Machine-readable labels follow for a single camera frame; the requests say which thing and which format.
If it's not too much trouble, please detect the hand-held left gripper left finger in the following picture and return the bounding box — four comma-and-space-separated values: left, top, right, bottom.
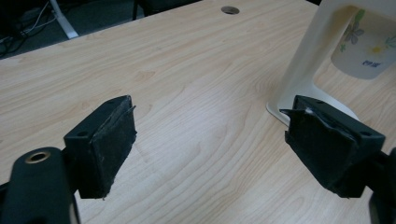
63, 94, 138, 201

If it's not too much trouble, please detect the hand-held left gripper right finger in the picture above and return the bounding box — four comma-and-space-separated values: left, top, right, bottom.
279, 94, 387, 199

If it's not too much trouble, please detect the white floral print cup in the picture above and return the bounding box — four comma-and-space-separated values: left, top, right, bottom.
330, 8, 396, 80

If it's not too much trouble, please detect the cream plastic cup rack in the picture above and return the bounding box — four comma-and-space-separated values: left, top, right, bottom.
265, 0, 396, 127

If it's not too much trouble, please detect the white metal desk leg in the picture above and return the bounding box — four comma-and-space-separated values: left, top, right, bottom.
49, 0, 80, 40

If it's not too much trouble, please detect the black cable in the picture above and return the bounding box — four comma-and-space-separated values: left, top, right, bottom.
0, 29, 32, 61

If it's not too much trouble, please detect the white cable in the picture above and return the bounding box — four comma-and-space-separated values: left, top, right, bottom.
0, 0, 59, 45

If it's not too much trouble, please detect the grey desk cable hole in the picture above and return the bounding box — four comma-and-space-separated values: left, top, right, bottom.
220, 5, 241, 16

